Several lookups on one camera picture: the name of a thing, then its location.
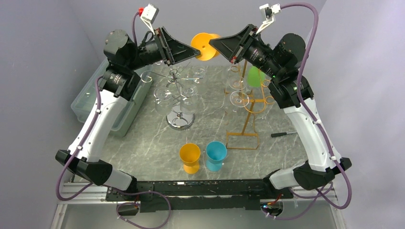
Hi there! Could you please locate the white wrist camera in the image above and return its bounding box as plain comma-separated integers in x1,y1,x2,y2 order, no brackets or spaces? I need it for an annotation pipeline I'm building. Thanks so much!
138,3,159,35
256,4,281,35

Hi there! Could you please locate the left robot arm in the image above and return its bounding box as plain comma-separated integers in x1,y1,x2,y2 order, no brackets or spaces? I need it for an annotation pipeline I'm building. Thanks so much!
55,27,200,200

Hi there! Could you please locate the translucent green storage box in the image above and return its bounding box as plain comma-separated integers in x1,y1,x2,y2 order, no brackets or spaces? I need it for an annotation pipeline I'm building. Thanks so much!
71,59,152,137

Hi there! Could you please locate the clear wine glass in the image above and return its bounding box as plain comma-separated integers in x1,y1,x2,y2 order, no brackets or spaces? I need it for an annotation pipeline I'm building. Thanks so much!
229,91,250,113
227,76,247,93

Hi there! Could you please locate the green plastic wine glass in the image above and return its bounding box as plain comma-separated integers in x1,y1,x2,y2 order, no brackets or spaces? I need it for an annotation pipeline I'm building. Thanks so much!
247,66,266,87

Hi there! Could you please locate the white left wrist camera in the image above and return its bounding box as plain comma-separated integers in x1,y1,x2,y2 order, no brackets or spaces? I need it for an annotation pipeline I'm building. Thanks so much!
138,3,159,35

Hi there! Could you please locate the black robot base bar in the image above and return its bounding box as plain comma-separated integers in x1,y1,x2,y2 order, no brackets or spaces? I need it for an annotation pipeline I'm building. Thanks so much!
106,178,293,213

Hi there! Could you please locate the gold wire glass rack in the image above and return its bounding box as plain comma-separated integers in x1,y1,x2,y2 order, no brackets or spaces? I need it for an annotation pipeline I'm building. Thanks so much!
224,61,275,150

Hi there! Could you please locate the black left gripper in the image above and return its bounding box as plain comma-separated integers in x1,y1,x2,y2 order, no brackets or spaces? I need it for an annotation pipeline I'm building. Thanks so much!
127,26,201,71

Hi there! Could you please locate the blue plastic wine glass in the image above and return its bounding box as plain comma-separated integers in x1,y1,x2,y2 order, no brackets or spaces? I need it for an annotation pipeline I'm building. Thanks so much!
206,141,227,172

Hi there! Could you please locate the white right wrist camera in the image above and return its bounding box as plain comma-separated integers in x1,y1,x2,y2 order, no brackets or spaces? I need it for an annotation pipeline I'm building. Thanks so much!
256,4,281,35

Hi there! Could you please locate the orange plastic wine glass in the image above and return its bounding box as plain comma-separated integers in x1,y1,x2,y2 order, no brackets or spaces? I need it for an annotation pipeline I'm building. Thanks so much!
179,143,201,174
191,32,220,61

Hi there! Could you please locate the chrome wire glass rack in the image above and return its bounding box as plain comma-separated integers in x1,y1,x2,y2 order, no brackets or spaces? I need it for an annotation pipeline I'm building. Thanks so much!
140,65,207,130

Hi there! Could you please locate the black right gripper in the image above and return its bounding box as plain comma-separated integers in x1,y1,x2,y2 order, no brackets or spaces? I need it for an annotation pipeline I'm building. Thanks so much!
209,23,284,80

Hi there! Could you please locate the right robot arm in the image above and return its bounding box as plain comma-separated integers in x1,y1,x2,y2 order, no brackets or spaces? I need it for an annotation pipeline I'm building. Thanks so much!
209,24,352,198

